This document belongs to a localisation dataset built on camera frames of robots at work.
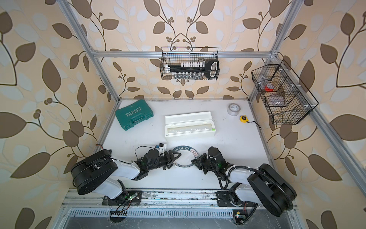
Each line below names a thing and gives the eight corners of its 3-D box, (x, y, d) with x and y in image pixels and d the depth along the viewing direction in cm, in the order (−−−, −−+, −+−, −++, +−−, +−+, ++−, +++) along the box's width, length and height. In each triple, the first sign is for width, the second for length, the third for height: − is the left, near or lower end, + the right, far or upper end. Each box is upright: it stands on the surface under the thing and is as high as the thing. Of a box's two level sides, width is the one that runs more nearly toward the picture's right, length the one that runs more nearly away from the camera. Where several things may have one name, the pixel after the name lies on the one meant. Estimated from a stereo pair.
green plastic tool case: (124, 131, 103) (121, 127, 99) (116, 114, 114) (113, 109, 110) (154, 117, 112) (152, 112, 108) (144, 102, 122) (142, 97, 118)
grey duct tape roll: (227, 115, 113) (229, 112, 110) (225, 106, 119) (227, 103, 116) (240, 115, 113) (241, 112, 110) (237, 106, 119) (238, 103, 116)
